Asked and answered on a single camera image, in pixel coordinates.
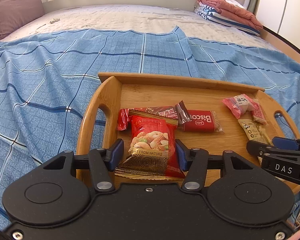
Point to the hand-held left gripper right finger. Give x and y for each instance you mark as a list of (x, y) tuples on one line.
[(180, 155)]

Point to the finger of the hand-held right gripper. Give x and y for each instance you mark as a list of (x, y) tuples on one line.
[(285, 143), (256, 148)]

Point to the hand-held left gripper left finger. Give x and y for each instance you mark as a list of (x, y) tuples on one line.
[(116, 153)]

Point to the beige snack packet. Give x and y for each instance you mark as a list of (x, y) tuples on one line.
[(253, 132)]

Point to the small red white packet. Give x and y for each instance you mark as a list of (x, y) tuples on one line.
[(258, 117)]

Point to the red nut packet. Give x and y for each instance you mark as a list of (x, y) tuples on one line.
[(150, 145)]

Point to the red biscuit packet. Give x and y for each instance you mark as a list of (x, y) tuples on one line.
[(202, 122)]

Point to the small brown wrapper packet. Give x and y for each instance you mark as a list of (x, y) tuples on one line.
[(182, 113)]

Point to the pink pastry packet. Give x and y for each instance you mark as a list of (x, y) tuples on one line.
[(240, 103)]

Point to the dark red wafer packet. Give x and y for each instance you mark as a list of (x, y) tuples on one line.
[(155, 112)]

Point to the blue checkered bed sheet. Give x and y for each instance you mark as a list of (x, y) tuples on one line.
[(52, 80)]

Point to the folded clothes stack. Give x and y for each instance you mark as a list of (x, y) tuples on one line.
[(235, 13)]

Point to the white quilted mattress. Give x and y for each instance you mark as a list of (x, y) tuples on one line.
[(127, 17)]

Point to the folded blue striped blanket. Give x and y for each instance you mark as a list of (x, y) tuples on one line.
[(215, 17)]

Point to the white wardrobe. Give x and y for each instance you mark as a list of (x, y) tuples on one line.
[(285, 5)]

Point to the folded white cloth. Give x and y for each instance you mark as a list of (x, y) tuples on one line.
[(233, 1)]

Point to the purple pillow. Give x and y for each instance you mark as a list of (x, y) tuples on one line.
[(13, 10)]

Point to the wooden bed frame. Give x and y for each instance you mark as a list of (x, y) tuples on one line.
[(287, 42)]

